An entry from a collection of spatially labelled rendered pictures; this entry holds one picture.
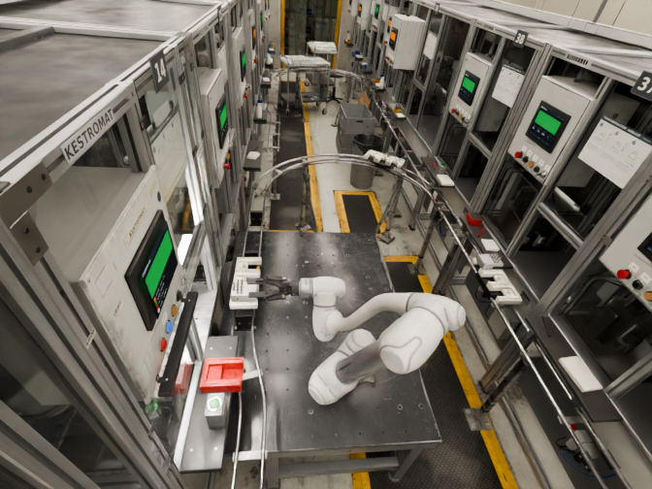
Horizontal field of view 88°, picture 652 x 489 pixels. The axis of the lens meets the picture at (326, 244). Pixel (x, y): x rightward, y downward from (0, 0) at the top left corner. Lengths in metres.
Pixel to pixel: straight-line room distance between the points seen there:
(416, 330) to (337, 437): 0.80
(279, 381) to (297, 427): 0.23
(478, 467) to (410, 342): 1.66
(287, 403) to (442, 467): 1.16
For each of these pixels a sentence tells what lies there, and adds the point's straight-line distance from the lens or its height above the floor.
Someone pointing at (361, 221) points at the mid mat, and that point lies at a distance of 3.93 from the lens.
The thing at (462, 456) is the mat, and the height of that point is 0.01.
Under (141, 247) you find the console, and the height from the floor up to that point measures 1.73.
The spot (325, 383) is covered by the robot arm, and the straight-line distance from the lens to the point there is 1.55.
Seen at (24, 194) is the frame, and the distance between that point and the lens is 0.61.
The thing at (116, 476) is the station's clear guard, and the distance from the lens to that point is 1.04.
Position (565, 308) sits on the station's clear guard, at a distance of 2.19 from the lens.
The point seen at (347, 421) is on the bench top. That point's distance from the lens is 1.75.
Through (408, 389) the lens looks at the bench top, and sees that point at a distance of 1.89.
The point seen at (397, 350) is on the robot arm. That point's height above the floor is 1.44.
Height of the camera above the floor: 2.28
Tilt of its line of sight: 40 degrees down
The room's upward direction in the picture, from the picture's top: 6 degrees clockwise
